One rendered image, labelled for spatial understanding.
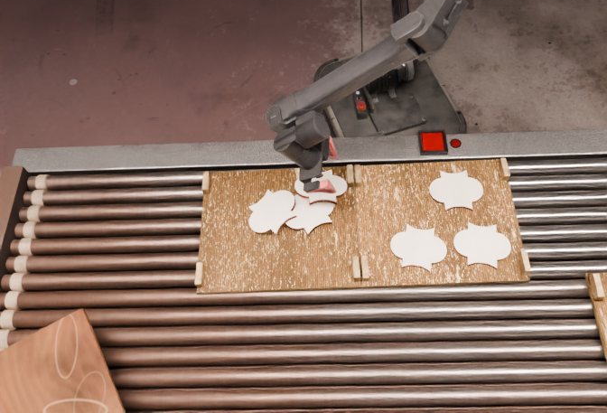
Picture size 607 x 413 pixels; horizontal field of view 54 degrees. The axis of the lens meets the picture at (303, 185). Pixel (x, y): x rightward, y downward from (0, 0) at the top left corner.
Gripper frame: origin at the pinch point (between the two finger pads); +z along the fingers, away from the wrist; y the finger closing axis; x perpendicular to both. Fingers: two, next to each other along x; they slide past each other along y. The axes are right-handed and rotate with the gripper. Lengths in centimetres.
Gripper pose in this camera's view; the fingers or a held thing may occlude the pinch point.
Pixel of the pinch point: (332, 173)
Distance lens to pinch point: 150.4
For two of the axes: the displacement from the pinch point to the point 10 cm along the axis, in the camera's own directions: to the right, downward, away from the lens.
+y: 0.7, -9.0, 4.4
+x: -7.8, 2.3, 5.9
